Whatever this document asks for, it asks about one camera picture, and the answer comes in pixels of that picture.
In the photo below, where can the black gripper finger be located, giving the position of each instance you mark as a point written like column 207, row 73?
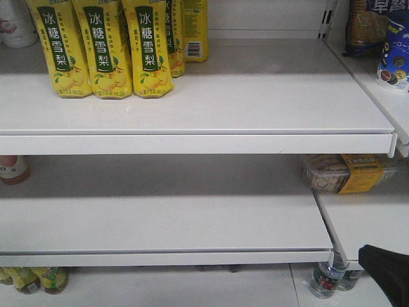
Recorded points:
column 389, row 270

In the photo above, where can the clear water bottle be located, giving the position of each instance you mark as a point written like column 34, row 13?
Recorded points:
column 349, row 280
column 326, row 278

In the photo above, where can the cookie box yellow label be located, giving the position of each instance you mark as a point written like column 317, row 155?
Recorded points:
column 349, row 173

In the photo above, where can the white metal shelf unit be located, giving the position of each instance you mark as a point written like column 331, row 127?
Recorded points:
column 197, row 198

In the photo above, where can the blue cookie cup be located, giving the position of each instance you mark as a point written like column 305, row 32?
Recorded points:
column 392, row 70

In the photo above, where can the brown cracker package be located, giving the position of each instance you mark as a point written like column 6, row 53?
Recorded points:
column 366, row 26

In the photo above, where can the yellow iced tea bottle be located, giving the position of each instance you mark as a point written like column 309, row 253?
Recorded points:
column 24, row 280
column 5, row 278
column 53, row 279

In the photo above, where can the orange C100 drink bottle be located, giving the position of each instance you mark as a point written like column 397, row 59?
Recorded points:
column 14, row 169

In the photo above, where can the white peach drink bottle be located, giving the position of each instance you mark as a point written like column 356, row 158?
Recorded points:
column 17, row 27

